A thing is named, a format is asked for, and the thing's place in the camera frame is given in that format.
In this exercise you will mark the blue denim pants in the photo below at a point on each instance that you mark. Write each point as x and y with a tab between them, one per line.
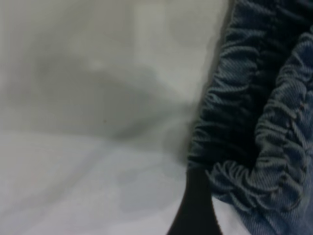
244	98

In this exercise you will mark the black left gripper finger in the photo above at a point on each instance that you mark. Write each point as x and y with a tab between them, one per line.
195	210

